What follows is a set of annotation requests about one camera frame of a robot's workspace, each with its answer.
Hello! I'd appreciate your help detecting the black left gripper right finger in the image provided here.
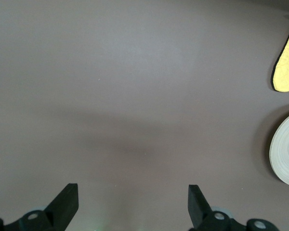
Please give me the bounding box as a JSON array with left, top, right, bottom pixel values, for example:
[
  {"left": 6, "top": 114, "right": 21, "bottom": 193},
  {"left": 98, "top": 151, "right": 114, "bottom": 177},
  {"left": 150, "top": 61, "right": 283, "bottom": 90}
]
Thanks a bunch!
[{"left": 188, "top": 184, "right": 280, "bottom": 231}]

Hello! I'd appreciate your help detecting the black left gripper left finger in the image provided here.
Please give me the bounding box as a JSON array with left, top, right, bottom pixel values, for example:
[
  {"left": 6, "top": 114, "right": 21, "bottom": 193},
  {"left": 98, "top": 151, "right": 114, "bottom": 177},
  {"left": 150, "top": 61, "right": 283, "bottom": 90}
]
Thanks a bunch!
[{"left": 0, "top": 183, "right": 79, "bottom": 231}]

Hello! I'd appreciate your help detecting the round wooden plate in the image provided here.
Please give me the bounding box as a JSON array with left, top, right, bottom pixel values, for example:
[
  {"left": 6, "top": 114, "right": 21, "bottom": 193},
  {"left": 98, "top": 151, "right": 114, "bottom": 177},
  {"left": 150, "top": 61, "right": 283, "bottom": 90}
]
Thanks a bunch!
[{"left": 269, "top": 110, "right": 289, "bottom": 188}]

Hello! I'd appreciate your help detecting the yellow quilted oven mitt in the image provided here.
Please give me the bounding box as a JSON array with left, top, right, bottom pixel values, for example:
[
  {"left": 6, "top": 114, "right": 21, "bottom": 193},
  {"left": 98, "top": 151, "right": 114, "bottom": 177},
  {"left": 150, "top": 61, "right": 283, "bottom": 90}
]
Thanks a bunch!
[{"left": 271, "top": 13, "right": 289, "bottom": 92}]

